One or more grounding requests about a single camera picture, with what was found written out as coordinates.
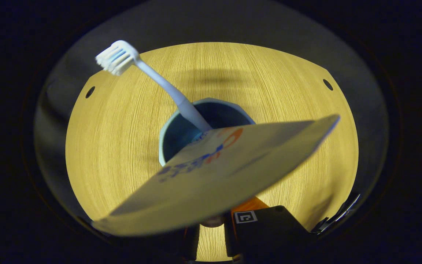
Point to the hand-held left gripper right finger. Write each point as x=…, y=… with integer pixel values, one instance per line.
x=269, y=234

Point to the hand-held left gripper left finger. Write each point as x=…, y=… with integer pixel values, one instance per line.
x=191, y=242

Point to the white toothpaste tube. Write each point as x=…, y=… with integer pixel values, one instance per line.
x=233, y=172

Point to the light blue cup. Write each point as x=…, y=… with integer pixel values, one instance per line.
x=181, y=135

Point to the white toothbrush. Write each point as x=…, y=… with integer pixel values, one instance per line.
x=159, y=79

